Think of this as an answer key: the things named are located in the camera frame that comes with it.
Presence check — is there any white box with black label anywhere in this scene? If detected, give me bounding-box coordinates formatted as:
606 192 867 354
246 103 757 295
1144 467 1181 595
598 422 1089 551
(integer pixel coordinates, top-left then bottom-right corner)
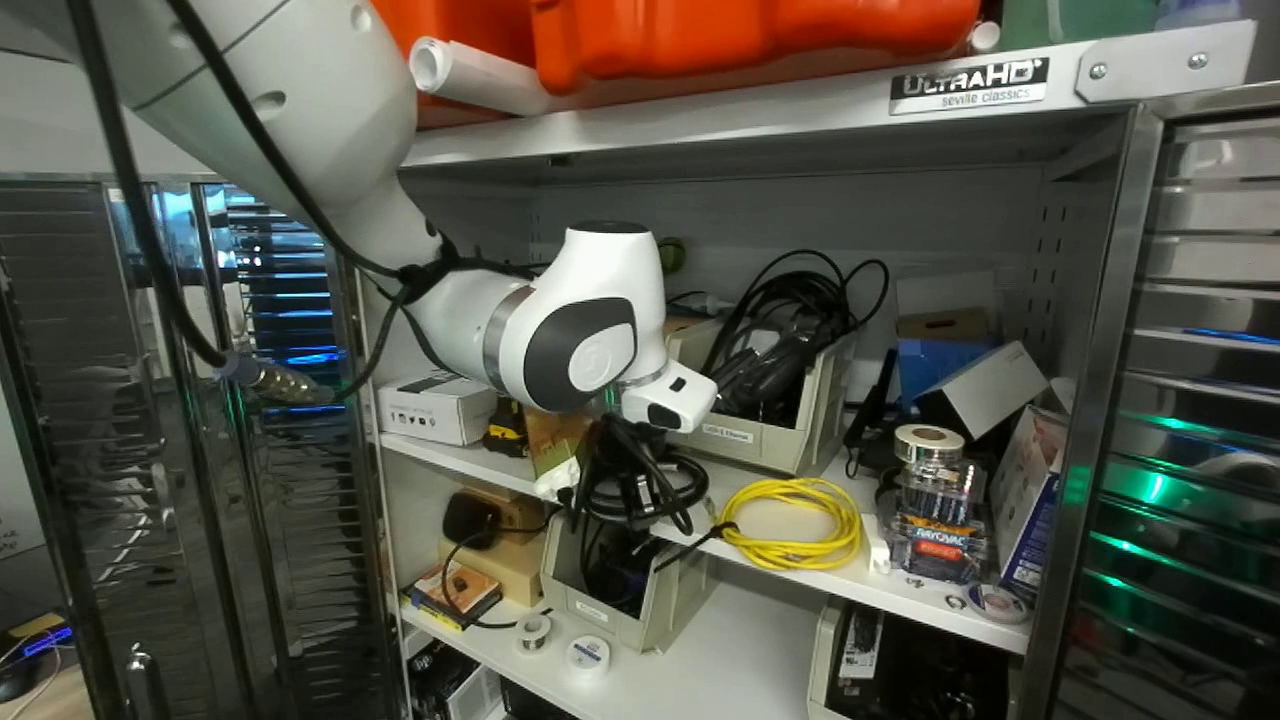
376 371 500 448

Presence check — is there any brown cardboard box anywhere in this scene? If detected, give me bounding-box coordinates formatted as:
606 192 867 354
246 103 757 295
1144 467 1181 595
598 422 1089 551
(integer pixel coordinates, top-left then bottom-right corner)
895 307 992 344

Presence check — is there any tilted white cardboard box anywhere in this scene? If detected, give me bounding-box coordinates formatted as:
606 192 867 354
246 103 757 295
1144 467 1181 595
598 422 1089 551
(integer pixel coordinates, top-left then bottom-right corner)
914 340 1050 442

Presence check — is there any white box with blue print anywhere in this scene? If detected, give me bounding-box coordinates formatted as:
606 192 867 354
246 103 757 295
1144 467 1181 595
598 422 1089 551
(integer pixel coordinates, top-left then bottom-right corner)
989 404 1071 603

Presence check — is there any large beige storage bin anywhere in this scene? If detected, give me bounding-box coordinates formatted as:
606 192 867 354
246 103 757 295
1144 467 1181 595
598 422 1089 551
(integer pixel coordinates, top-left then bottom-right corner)
664 320 857 477

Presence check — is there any small beige storage bin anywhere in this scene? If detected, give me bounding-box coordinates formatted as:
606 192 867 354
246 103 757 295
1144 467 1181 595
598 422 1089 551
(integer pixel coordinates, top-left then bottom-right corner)
540 508 717 654

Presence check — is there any black power adapter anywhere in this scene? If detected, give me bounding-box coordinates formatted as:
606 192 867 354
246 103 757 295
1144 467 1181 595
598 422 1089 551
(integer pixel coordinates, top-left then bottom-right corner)
442 489 503 552

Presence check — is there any white tape roll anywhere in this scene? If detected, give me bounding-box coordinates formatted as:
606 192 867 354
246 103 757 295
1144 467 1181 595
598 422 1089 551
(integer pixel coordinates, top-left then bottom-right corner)
564 634 612 674

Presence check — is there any orange and black booklet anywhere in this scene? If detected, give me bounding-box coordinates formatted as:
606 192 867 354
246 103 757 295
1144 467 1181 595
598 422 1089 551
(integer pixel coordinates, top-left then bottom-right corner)
403 559 505 634

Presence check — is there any grey metal cabinet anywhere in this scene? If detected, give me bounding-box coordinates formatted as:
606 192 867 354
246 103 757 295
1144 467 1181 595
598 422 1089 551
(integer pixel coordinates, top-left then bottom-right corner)
0 18 1280 720

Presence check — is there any roll of silver tape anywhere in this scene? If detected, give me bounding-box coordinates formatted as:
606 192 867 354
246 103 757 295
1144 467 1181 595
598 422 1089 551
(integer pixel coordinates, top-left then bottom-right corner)
893 424 967 472

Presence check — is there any pack of batteries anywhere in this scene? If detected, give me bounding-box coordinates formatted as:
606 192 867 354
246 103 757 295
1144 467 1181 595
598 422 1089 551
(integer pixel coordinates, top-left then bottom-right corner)
877 462 992 587

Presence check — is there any roll of white paper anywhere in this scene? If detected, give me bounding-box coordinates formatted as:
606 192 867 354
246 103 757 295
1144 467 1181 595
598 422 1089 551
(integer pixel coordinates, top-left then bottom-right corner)
407 36 562 119

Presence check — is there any small roll of tape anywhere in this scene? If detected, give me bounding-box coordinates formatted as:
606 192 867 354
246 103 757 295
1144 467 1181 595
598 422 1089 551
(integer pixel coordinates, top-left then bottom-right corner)
964 584 1032 627

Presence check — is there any orange plastic container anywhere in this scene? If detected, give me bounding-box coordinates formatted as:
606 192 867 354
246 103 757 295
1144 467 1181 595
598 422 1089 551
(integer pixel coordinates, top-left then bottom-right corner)
370 0 987 130

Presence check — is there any mirrored steel cabinet door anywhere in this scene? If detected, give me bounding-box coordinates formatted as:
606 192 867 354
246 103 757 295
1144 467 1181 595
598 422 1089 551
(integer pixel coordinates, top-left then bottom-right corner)
1014 84 1280 720
0 174 407 720

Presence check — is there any black cable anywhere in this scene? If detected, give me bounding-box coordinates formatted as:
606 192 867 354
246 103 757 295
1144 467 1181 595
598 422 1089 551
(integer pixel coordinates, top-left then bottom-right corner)
560 415 739 566

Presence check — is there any coil of yellow cable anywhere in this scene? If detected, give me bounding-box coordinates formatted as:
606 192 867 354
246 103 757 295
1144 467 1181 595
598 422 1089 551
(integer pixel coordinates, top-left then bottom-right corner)
717 477 864 573

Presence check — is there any bundle of black cables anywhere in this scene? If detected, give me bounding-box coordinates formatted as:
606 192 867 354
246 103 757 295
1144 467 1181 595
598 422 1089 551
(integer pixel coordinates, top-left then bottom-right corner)
698 249 891 422

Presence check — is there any cabinet door handle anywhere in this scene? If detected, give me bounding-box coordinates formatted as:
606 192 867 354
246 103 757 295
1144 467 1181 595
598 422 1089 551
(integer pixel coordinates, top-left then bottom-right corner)
124 644 163 720

